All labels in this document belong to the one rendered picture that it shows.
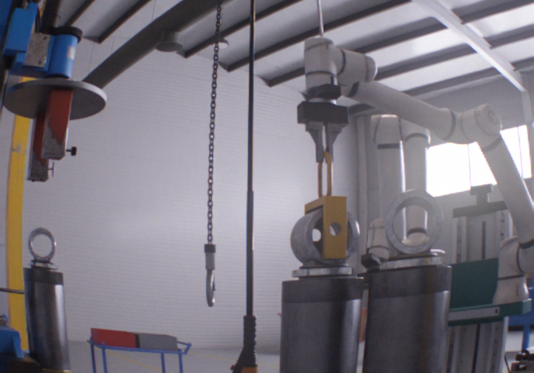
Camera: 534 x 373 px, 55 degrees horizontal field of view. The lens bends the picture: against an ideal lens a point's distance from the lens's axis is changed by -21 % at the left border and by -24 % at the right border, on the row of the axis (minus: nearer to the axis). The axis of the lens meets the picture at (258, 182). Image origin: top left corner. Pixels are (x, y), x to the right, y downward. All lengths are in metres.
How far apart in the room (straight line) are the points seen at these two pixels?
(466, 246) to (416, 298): 1.41
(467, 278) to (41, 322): 1.88
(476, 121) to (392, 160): 0.66
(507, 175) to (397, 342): 0.99
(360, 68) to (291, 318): 0.71
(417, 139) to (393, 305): 1.31
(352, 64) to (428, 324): 0.81
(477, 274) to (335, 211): 1.19
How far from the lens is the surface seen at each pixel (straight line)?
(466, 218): 2.72
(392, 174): 2.59
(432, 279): 1.33
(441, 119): 2.11
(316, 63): 1.71
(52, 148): 2.44
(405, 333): 1.32
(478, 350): 2.71
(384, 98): 1.97
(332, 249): 1.57
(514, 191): 2.16
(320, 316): 1.53
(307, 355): 1.54
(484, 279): 2.60
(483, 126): 2.05
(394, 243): 1.36
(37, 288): 2.52
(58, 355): 2.55
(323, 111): 1.68
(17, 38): 2.50
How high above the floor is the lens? 1.42
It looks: 10 degrees up
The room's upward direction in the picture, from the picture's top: straight up
